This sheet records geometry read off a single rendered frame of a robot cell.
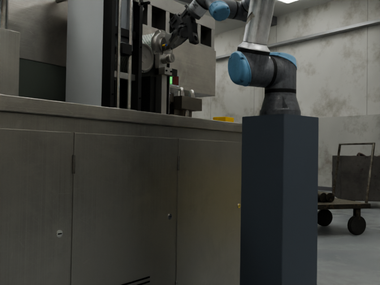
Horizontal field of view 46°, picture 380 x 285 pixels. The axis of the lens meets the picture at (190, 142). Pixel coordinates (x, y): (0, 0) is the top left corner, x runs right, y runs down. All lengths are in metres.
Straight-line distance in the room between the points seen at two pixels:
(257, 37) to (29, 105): 0.79
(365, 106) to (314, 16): 2.46
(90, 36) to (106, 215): 0.78
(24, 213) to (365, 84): 9.01
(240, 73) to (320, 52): 9.07
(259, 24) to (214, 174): 0.68
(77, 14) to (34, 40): 0.22
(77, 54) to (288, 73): 0.88
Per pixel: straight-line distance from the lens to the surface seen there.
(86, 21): 1.96
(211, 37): 3.03
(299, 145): 1.63
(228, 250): 2.07
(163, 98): 2.01
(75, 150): 1.39
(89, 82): 1.88
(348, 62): 10.18
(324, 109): 10.36
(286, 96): 1.66
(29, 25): 2.06
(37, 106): 1.28
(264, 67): 1.61
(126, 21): 1.82
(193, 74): 2.81
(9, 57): 1.67
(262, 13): 1.60
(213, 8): 1.88
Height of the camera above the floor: 0.76
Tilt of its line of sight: 1 degrees up
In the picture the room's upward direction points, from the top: 1 degrees clockwise
